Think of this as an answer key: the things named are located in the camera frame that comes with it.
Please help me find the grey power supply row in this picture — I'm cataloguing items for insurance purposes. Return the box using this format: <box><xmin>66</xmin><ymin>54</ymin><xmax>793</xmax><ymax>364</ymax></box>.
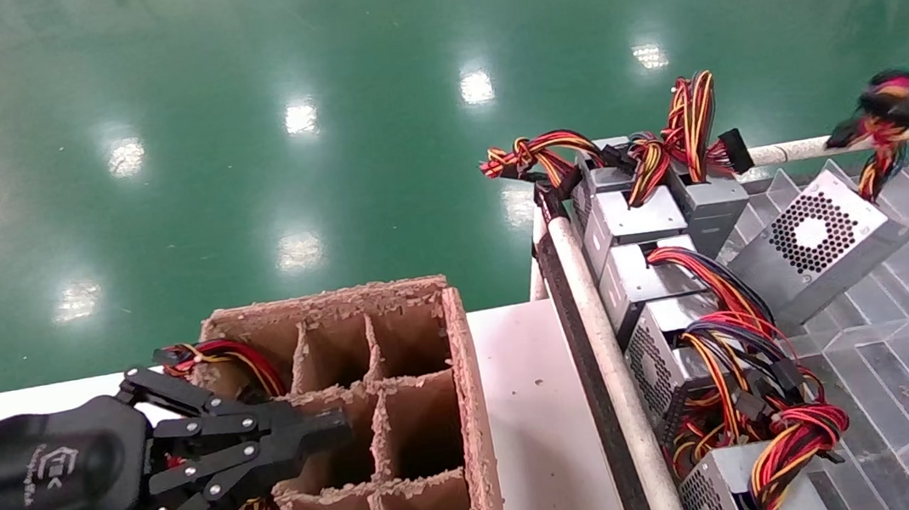
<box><xmin>544</xmin><ymin>204</ymin><xmax>694</xmax><ymax>510</ymax></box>

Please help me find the grey power supply with wires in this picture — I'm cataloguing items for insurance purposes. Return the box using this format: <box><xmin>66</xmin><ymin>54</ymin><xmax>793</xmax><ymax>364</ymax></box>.
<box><xmin>708</xmin><ymin>71</ymin><xmax>909</xmax><ymax>333</ymax></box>
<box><xmin>652</xmin><ymin>66</ymin><xmax>765</xmax><ymax>261</ymax></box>
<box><xmin>155</xmin><ymin>331</ymin><xmax>290</xmax><ymax>411</ymax></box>
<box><xmin>569</xmin><ymin>131</ymin><xmax>694</xmax><ymax>275</ymax></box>
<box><xmin>668</xmin><ymin>399</ymin><xmax>859</xmax><ymax>510</ymax></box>
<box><xmin>475</xmin><ymin>122</ymin><xmax>638</xmax><ymax>208</ymax></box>
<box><xmin>595</xmin><ymin>227</ymin><xmax>776</xmax><ymax>347</ymax></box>

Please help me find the black pipe connector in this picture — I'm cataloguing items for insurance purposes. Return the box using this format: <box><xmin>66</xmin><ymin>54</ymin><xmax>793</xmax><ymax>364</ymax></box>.
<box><xmin>532</xmin><ymin>178</ymin><xmax>570</xmax><ymax>225</ymax></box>

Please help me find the short white rack pipe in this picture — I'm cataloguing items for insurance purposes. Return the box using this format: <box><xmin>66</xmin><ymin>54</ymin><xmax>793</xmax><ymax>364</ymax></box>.
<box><xmin>520</xmin><ymin>209</ymin><xmax>556</xmax><ymax>303</ymax></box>

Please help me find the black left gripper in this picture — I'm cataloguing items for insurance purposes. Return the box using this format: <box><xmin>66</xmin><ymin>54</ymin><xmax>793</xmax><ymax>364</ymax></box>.
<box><xmin>0</xmin><ymin>343</ymin><xmax>365</xmax><ymax>510</ymax></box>

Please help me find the cardboard box with dividers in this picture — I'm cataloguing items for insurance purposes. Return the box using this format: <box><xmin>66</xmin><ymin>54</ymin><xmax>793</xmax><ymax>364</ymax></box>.
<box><xmin>137</xmin><ymin>269</ymin><xmax>508</xmax><ymax>510</ymax></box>

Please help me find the long white rack pipe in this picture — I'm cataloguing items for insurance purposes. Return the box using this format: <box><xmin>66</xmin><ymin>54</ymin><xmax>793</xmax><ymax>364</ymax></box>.
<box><xmin>750</xmin><ymin>123</ymin><xmax>909</xmax><ymax>169</ymax></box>

